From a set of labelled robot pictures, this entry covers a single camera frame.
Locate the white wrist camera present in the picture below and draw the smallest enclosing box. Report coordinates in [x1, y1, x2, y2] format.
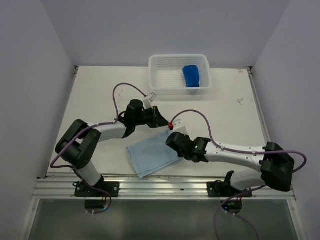
[142, 92, 157, 109]
[172, 119, 189, 136]

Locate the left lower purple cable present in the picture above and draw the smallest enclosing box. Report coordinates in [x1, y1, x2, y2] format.
[84, 189, 113, 215]

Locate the red cable connector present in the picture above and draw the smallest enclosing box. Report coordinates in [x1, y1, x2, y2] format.
[168, 122, 174, 131]

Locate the dark blue towel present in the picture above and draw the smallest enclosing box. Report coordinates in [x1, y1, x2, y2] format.
[182, 65, 200, 88]

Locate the light blue towel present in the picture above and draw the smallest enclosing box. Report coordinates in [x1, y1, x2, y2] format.
[126, 130, 180, 179]

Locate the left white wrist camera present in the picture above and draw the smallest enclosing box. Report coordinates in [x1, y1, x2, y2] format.
[142, 92, 157, 109]

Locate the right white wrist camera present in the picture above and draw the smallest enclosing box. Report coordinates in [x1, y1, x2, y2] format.
[172, 119, 189, 136]

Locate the white perforated plastic basket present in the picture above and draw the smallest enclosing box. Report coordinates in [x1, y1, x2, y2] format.
[148, 54, 212, 96]

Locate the aluminium mounting rail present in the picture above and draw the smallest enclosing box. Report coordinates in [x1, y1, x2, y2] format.
[32, 174, 296, 201]

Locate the purple cable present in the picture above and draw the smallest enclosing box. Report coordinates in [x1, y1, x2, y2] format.
[171, 109, 308, 240]
[49, 83, 147, 169]
[84, 189, 113, 215]
[224, 209, 261, 240]

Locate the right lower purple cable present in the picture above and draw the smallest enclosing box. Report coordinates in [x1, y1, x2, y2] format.
[224, 209, 261, 240]

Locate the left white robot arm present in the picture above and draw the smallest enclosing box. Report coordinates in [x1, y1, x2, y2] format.
[55, 99, 169, 198]

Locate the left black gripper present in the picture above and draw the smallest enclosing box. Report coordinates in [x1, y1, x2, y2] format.
[133, 105, 169, 128]

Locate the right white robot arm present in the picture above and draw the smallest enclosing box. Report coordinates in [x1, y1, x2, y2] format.
[165, 132, 295, 198]

